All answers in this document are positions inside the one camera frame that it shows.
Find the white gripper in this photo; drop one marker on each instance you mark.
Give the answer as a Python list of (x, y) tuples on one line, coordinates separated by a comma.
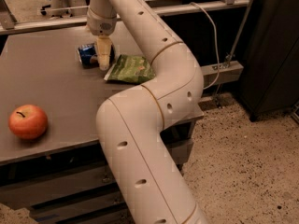
[(100, 25)]

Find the blue pepsi can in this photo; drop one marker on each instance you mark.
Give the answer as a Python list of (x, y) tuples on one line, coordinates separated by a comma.
[(88, 57)]

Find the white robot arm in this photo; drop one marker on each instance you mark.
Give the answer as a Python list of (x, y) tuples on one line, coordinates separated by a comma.
[(129, 123)]

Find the green kettle chips bag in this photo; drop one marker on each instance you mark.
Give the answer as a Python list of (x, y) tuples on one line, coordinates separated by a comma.
[(130, 69)]

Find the red apple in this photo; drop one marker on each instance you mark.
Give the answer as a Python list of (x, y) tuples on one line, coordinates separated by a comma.
[(28, 122)]

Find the diagonal metal rod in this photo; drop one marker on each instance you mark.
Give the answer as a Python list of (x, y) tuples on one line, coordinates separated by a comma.
[(239, 28)]

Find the grey drawer cabinet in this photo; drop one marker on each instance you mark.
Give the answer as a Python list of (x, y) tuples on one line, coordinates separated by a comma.
[(61, 178)]

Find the grey metal rail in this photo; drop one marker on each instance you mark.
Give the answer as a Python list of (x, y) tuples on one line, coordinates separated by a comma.
[(10, 27)]

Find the grey metal bracket box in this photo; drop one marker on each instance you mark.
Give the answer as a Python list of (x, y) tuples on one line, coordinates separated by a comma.
[(224, 73)]

